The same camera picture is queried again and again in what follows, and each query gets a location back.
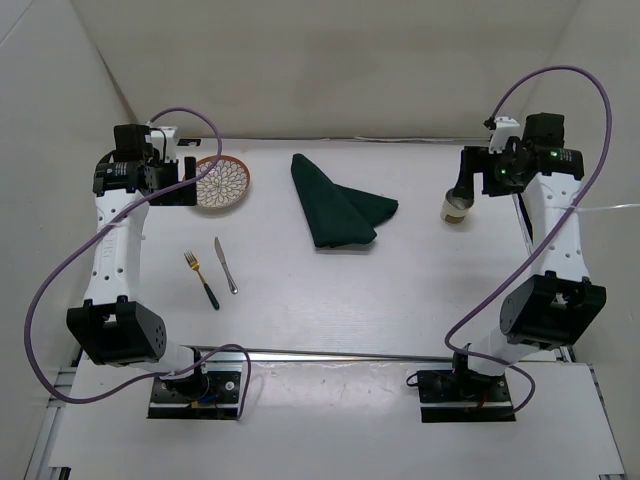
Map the metal cup with cork band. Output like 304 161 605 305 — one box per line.
440 189 474 225

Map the floral ceramic plate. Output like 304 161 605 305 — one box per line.
196 155 251 209

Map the gold fork green handle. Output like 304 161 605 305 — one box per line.
184 251 220 310

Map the silver table knife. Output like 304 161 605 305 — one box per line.
214 237 238 295

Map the dark green cloth napkin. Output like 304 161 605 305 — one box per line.
290 153 399 249

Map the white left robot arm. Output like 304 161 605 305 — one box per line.
66 124 210 401

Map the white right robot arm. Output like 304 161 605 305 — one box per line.
441 113 606 400

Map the blue label sticker left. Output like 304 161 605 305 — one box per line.
178 139 201 147

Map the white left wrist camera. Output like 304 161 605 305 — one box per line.
147 122 179 163

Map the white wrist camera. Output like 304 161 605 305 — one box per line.
484 116 520 154
147 122 179 163

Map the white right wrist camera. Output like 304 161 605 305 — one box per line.
484 116 520 154

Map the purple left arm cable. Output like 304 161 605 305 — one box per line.
23 106 251 420

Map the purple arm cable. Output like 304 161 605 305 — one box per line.
23 106 251 420
443 65 613 411

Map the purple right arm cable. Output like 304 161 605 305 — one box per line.
443 65 613 411

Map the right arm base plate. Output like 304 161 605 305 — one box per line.
405 370 516 424

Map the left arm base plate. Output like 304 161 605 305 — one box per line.
147 362 244 420

